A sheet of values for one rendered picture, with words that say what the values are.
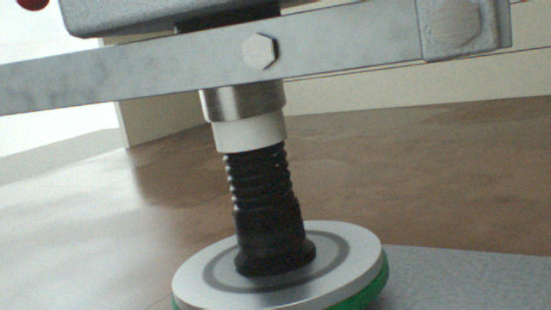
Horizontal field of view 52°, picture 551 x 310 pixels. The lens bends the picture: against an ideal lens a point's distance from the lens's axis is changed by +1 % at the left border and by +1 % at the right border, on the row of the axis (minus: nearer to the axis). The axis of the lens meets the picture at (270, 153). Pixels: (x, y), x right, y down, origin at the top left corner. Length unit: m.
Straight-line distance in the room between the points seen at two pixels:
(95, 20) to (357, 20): 0.20
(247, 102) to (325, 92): 7.26
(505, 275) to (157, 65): 0.39
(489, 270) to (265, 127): 0.28
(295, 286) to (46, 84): 0.30
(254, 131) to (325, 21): 0.13
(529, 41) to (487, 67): 0.50
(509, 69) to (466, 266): 6.11
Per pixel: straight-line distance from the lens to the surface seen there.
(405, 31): 0.44
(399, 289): 0.61
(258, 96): 0.51
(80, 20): 0.49
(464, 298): 0.59
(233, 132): 0.52
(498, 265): 0.65
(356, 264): 0.54
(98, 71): 0.54
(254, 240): 0.54
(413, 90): 7.14
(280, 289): 0.51
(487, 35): 0.41
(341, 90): 7.62
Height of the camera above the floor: 1.12
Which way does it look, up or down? 11 degrees down
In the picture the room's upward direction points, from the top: 11 degrees counter-clockwise
